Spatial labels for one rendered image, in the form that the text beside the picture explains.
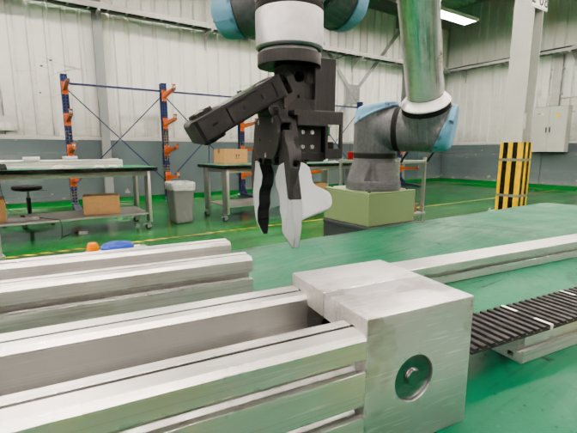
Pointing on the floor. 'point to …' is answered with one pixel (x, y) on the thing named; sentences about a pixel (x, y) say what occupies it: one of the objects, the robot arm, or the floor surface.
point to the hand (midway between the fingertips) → (272, 232)
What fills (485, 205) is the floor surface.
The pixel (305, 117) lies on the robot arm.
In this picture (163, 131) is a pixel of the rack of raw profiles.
